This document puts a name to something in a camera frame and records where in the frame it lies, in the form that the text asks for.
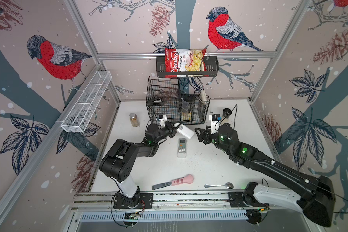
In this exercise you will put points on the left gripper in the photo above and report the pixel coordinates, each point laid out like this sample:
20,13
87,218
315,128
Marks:
170,130

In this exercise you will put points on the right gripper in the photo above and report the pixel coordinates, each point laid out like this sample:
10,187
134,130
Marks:
206,134

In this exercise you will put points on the white remote control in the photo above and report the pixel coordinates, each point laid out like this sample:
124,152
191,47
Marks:
185,131
182,148

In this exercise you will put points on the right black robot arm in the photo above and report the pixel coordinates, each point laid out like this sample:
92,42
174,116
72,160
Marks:
317,198

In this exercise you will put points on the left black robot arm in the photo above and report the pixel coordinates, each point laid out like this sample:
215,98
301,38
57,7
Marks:
117,164

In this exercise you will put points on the black stapler in basket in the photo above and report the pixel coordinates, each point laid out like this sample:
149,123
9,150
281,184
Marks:
155,102

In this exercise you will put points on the black lid shaker jar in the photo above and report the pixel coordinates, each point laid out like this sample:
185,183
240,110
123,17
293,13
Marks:
226,113

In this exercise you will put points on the brown spice jar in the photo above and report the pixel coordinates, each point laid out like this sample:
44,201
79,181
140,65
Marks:
134,120

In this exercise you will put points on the metal spoon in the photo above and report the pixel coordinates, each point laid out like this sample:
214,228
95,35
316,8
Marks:
227,185

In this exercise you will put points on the red cassava chips bag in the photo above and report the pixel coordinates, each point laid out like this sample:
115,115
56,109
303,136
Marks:
184,60

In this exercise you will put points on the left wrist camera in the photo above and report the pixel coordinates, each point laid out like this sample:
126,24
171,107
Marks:
162,120

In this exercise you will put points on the black wire basket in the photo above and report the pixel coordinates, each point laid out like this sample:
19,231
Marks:
185,100

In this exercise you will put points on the pink handled knife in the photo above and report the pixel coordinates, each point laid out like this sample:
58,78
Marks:
188,179

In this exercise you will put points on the black wall shelf basket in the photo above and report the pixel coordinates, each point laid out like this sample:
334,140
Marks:
211,69

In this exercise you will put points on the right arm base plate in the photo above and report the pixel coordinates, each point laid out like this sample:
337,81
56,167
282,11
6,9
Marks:
242,200

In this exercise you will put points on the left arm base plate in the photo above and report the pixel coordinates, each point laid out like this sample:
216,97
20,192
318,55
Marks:
138,201

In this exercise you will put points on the white wire wall shelf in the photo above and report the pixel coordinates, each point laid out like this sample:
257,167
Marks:
82,111

